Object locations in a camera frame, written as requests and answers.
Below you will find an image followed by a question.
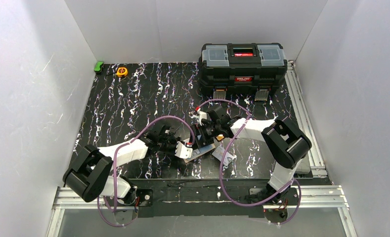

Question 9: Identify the aluminium frame rail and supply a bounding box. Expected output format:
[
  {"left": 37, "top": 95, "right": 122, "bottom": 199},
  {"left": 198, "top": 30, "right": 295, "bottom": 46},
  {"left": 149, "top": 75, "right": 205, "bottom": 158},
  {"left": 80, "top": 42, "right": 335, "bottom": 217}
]
[
  {"left": 285, "top": 60, "right": 328, "bottom": 178},
  {"left": 46, "top": 185, "right": 357, "bottom": 237}
]

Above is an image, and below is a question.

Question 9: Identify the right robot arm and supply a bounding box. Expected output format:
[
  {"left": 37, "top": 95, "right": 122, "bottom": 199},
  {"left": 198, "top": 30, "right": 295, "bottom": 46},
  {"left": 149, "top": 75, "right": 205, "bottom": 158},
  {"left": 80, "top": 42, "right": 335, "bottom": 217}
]
[{"left": 192, "top": 106, "right": 312, "bottom": 206}]

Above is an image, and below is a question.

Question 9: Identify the silver toolbox latch right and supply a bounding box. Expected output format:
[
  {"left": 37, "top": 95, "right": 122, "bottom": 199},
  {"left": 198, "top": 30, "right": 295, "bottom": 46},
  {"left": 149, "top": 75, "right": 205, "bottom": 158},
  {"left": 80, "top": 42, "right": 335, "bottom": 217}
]
[{"left": 254, "top": 88, "right": 270, "bottom": 101}]

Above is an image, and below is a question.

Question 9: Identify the aluminium frame rail front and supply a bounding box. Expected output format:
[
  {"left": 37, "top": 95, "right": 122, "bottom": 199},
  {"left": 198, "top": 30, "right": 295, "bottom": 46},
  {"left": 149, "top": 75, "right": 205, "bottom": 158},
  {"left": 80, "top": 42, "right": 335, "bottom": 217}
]
[{"left": 46, "top": 185, "right": 357, "bottom": 237}]

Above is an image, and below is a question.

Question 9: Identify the yellow tape measure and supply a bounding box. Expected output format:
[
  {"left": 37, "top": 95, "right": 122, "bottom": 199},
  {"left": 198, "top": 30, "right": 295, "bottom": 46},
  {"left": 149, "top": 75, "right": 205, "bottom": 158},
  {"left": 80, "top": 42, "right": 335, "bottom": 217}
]
[{"left": 116, "top": 67, "right": 129, "bottom": 78}]

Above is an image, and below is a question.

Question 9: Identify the silver toolbox latch left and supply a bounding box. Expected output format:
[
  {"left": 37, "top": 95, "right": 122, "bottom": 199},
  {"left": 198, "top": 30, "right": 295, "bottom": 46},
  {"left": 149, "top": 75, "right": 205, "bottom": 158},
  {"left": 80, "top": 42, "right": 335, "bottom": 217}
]
[{"left": 213, "top": 87, "right": 227, "bottom": 100}]

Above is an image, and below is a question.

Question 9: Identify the green plastic object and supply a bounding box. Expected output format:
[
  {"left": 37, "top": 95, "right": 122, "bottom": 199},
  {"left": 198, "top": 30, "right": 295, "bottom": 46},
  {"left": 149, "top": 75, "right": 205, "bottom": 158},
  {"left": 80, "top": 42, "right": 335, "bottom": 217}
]
[{"left": 93, "top": 61, "right": 104, "bottom": 74}]

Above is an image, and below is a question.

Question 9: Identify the silver toolbox latch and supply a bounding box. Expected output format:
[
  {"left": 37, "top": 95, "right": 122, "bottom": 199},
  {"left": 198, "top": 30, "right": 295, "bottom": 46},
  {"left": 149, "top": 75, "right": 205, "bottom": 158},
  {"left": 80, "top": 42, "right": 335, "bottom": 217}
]
[
  {"left": 213, "top": 87, "right": 227, "bottom": 100},
  {"left": 254, "top": 88, "right": 270, "bottom": 101}
]

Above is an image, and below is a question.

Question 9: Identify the orange card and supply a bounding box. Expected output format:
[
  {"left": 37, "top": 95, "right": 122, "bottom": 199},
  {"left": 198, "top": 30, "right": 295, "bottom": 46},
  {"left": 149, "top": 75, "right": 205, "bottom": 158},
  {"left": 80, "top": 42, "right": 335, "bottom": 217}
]
[{"left": 216, "top": 134, "right": 225, "bottom": 142}]

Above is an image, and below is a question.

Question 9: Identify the purple cable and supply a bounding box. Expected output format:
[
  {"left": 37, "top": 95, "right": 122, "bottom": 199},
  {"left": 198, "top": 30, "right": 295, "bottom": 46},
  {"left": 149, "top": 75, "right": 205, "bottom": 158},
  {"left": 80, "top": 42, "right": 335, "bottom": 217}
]
[
  {"left": 194, "top": 98, "right": 303, "bottom": 226},
  {"left": 96, "top": 115, "right": 195, "bottom": 228}
]

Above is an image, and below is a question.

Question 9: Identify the grey pad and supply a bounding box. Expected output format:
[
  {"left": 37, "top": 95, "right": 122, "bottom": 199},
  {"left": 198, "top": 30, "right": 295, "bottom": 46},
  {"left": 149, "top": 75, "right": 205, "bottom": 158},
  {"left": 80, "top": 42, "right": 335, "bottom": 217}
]
[{"left": 295, "top": 155, "right": 311, "bottom": 174}]

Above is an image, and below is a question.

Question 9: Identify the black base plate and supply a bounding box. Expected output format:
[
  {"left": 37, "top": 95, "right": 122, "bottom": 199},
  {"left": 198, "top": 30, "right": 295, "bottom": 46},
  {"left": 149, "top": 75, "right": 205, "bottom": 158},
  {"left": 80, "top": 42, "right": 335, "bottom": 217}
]
[{"left": 104, "top": 178, "right": 333, "bottom": 218}]

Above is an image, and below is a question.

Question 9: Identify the white card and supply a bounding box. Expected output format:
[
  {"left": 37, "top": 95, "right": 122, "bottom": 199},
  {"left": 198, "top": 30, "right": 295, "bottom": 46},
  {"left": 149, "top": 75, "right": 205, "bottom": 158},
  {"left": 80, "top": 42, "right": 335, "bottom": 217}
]
[{"left": 212, "top": 145, "right": 237, "bottom": 167}]

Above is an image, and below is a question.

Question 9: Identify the black plastic toolbox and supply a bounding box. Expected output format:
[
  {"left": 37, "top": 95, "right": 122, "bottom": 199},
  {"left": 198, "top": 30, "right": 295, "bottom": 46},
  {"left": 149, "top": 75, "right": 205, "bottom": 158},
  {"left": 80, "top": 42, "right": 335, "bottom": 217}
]
[{"left": 198, "top": 43, "right": 288, "bottom": 98}]

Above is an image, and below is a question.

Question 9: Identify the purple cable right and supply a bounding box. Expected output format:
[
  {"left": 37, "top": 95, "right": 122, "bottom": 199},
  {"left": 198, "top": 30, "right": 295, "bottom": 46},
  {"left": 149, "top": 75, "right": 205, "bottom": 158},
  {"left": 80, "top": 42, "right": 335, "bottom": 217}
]
[{"left": 194, "top": 98, "right": 303, "bottom": 226}]

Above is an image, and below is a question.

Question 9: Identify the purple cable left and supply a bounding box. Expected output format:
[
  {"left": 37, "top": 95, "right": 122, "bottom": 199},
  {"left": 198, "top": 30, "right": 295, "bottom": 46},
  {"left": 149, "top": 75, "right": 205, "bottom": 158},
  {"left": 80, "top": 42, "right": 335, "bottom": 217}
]
[{"left": 96, "top": 115, "right": 195, "bottom": 228}]

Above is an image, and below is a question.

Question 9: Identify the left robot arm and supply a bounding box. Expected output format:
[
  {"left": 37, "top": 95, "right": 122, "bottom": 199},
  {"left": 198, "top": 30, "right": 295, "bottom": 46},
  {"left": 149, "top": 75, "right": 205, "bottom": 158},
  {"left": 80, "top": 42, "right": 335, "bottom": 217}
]
[{"left": 62, "top": 123, "right": 188, "bottom": 202}]

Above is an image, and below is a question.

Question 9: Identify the aluminium frame rail right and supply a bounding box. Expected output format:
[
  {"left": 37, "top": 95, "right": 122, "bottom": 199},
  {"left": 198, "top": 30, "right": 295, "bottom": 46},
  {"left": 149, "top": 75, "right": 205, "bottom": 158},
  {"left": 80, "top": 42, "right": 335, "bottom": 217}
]
[{"left": 285, "top": 60, "right": 328, "bottom": 178}]

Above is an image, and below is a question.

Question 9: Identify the beige card holder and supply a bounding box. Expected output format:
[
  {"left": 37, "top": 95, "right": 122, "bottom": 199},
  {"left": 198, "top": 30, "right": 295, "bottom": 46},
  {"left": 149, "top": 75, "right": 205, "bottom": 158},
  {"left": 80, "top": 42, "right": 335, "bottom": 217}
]
[{"left": 183, "top": 144, "right": 216, "bottom": 163}]

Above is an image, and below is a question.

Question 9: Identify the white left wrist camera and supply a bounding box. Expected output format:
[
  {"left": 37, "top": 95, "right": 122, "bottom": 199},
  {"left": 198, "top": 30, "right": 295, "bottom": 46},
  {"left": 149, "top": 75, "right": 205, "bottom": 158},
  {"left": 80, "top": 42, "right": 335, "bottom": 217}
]
[{"left": 174, "top": 141, "right": 193, "bottom": 159}]

